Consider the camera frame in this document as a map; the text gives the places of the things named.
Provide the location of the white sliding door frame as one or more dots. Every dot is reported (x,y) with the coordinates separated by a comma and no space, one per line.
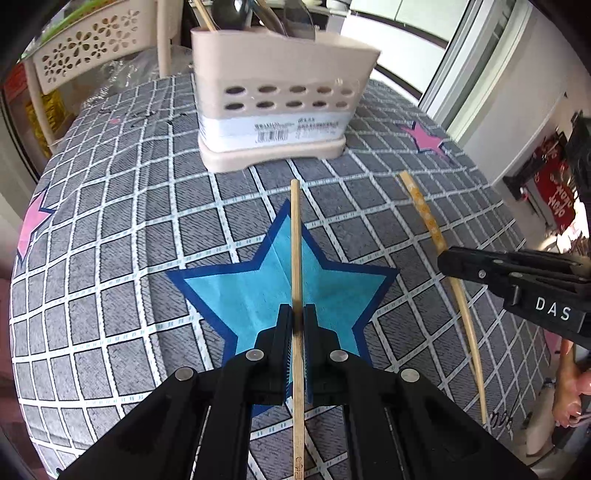
(475,60)

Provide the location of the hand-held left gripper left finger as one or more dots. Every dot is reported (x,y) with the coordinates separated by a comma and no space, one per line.
(286,346)

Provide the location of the grey checked star tablecloth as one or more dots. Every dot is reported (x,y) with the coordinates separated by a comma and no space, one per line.
(129,221)

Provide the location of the clear plastic bag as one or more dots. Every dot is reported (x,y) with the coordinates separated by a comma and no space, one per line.
(134,69)

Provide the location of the red hanging sign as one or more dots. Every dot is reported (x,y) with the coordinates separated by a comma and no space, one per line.
(556,189)

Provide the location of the dark translucent plastic spoon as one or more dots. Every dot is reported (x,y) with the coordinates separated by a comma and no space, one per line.
(300,21)

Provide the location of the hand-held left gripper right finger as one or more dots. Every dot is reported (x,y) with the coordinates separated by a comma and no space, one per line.
(310,346)

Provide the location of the yellow dotted wooden chopstick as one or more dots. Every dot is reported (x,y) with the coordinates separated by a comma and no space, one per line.
(427,214)

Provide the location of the person's right hand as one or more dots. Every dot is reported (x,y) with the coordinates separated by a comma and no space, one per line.
(570,392)

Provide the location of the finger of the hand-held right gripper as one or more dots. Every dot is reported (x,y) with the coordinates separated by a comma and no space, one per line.
(466,270)
(480,256)

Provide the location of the beige flower-pattern plastic chair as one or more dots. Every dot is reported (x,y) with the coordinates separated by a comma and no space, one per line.
(78,50)

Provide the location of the beige plastic utensil holder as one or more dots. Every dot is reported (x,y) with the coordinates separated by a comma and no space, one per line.
(277,69)

